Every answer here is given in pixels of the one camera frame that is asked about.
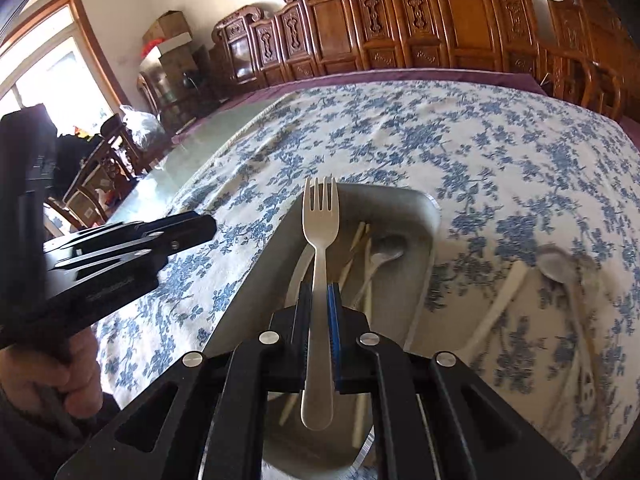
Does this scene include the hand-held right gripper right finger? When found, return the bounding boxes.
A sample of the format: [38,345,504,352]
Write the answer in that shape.
[327,282,583,480]

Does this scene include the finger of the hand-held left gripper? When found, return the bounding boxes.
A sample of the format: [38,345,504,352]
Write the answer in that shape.
[52,241,181,282]
[44,211,218,255]

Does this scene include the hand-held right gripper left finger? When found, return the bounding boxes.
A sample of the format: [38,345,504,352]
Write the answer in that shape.
[55,282,314,480]

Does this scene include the white knife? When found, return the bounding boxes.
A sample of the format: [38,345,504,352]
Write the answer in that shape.
[459,260,529,361]
[284,247,315,311]

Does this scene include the beige fork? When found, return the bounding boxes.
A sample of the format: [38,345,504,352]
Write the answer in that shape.
[301,176,341,431]

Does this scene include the cream utensils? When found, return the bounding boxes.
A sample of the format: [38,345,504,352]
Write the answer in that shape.
[279,221,367,427]

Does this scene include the white spoon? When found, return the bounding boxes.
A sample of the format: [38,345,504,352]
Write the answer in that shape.
[537,252,597,398]
[350,235,406,310]

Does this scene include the grey metal tray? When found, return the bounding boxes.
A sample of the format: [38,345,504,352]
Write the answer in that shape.
[200,182,441,480]

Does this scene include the person's left hand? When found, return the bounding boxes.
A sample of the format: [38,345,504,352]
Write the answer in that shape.
[0,327,104,421]

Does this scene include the carved wooden chair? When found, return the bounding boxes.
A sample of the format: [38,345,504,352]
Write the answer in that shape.
[42,125,151,228]

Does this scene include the clear plastic bag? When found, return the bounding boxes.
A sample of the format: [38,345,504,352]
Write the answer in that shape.
[119,105,168,151]

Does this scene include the black cloth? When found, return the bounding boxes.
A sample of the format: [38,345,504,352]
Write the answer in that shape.
[54,120,121,186]

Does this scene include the flat white box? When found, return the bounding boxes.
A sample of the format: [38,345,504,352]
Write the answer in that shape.
[145,32,193,58]

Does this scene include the open cardboard box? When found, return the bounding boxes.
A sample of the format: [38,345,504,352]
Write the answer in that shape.
[142,10,188,46]

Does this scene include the blue floral tablecloth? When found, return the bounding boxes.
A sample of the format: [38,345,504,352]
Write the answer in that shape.
[92,85,640,480]

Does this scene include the carved wooden sofa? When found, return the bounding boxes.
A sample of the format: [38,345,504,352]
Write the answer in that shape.
[209,0,556,98]

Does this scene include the beige spoon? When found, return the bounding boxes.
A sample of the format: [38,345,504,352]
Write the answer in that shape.
[575,252,608,341]

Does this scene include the carved wooden armchair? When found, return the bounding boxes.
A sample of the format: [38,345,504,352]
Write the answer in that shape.
[542,0,640,121]

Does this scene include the wooden window frame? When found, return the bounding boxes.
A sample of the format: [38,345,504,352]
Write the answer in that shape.
[0,0,131,121]

